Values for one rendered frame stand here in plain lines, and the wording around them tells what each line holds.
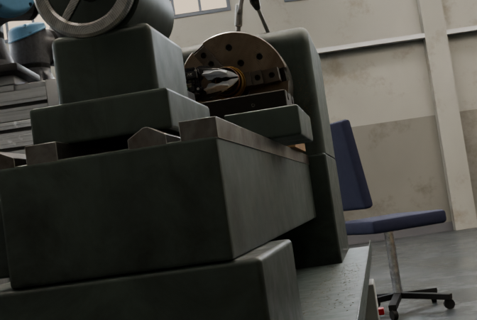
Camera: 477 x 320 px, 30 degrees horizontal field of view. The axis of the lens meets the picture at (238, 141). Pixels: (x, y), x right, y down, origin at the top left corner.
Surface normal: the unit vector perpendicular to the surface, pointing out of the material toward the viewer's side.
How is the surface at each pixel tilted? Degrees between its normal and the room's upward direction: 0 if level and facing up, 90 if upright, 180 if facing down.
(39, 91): 90
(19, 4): 90
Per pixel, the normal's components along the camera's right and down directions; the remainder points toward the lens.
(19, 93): -0.03, -0.07
